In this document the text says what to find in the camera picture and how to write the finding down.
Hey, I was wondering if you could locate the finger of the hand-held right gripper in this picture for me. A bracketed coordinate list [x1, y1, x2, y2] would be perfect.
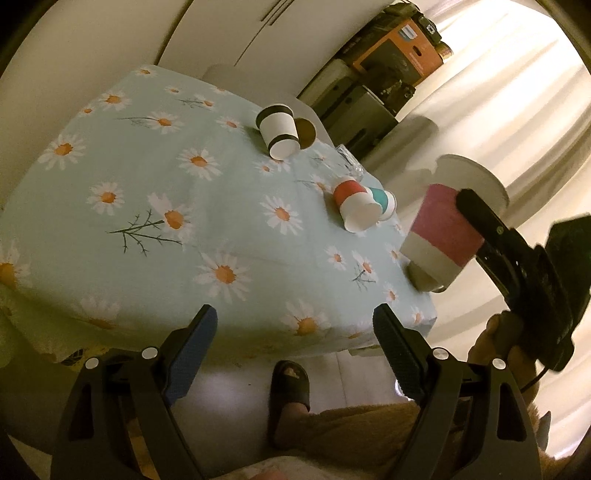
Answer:
[455, 188, 520, 252]

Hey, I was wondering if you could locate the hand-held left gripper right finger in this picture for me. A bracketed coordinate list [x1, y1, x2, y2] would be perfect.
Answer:
[372, 304, 544, 480]

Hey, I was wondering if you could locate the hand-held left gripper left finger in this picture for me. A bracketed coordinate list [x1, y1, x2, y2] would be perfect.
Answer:
[50, 304, 219, 480]

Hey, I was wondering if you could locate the pink and white paper cup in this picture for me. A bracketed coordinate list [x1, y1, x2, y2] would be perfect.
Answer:
[399, 154, 510, 293]

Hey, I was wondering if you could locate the teal and white paper cup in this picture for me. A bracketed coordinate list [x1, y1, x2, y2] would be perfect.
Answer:
[367, 186, 398, 222]

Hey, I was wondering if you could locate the red and white paper cup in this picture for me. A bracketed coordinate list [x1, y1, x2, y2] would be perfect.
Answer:
[333, 175, 380, 233]

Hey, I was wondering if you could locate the black striped white paper cup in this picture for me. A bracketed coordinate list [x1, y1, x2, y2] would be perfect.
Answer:
[256, 104, 301, 162]

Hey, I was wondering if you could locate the person's right hand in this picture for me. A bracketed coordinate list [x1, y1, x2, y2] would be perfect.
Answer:
[467, 314, 540, 407]

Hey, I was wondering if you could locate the black slipper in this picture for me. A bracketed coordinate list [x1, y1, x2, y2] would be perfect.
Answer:
[267, 360, 311, 446]

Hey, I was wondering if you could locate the white curtain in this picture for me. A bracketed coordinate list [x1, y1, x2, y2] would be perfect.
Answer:
[365, 0, 591, 462]

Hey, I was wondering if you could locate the person's leg in brown pants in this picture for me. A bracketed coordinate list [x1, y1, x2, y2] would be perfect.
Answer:
[274, 401, 423, 480]

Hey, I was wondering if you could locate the daisy print tablecloth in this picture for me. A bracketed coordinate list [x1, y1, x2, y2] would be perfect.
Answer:
[0, 65, 437, 367]

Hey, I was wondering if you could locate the black storage case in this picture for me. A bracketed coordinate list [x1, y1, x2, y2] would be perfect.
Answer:
[298, 58, 416, 160]

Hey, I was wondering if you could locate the orange cardboard box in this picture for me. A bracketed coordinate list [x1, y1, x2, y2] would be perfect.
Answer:
[350, 17, 445, 88]

